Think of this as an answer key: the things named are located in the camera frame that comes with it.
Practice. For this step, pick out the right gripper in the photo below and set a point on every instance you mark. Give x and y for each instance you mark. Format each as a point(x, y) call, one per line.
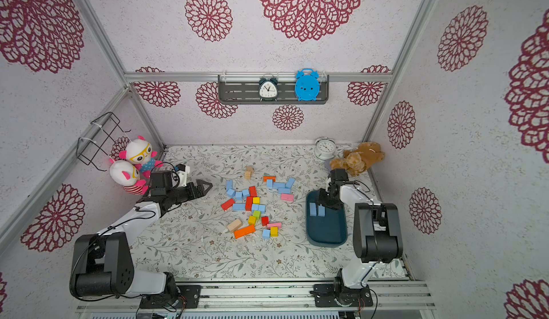
point(328, 198)

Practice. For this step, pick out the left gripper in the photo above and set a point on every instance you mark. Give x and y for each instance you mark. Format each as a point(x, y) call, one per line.
point(194, 192)

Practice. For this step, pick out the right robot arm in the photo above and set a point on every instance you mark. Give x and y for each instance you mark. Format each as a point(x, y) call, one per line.
point(377, 237)

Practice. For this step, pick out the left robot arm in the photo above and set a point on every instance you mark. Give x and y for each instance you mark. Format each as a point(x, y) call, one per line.
point(102, 263)

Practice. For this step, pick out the red block left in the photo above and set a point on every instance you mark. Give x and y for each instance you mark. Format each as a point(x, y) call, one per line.
point(228, 205)

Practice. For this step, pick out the dark teal plastic tray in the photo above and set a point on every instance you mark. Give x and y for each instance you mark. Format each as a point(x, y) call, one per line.
point(328, 228)

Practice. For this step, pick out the pink block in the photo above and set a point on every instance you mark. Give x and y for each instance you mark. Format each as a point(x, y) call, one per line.
point(287, 197)

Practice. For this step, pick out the brown teddy bear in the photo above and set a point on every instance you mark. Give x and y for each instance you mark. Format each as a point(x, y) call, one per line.
point(359, 160)

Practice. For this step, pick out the natural wood long block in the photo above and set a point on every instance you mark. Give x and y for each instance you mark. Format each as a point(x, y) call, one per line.
point(234, 225)

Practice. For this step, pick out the long red block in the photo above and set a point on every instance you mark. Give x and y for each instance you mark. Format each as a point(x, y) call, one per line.
point(253, 191)

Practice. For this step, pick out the long orange block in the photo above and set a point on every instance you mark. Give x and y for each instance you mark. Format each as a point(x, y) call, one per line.
point(244, 231)

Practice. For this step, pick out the orange flat block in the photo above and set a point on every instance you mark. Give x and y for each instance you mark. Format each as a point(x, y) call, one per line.
point(266, 178)

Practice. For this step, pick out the green cube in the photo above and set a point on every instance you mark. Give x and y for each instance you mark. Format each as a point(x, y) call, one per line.
point(256, 214)

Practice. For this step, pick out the white plush with glasses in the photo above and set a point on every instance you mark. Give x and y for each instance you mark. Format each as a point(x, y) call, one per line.
point(140, 153)

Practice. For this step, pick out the white pink plush toy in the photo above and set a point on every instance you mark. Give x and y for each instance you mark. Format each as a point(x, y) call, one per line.
point(128, 176)

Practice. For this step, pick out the blue alarm clock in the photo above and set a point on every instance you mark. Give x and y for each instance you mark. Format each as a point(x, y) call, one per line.
point(307, 86)

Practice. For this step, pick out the dark green alarm clock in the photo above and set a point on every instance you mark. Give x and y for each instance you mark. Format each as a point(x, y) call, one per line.
point(268, 90)

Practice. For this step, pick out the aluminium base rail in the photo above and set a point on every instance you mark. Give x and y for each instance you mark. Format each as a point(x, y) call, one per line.
point(306, 294)

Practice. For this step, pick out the grey wall shelf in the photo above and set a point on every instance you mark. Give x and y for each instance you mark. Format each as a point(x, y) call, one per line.
point(243, 91)

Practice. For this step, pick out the black wire basket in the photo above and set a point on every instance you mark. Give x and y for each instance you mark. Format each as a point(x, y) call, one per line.
point(106, 141)

